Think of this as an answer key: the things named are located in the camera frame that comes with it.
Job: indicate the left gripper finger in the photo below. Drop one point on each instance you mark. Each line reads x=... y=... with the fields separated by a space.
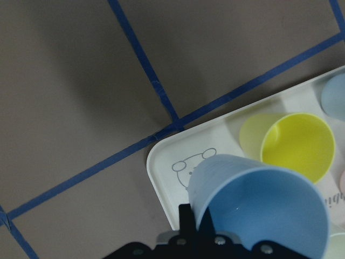
x=188 y=225

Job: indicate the light blue plastic cup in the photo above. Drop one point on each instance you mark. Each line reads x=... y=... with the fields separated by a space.
x=260 y=202

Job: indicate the yellow plastic cup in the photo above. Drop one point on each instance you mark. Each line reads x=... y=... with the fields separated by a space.
x=302 y=142

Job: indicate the cream plastic cup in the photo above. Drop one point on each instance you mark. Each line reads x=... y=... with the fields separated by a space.
x=337 y=246

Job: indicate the white plastic tray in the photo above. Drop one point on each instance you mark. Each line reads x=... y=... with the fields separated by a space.
x=171 y=162

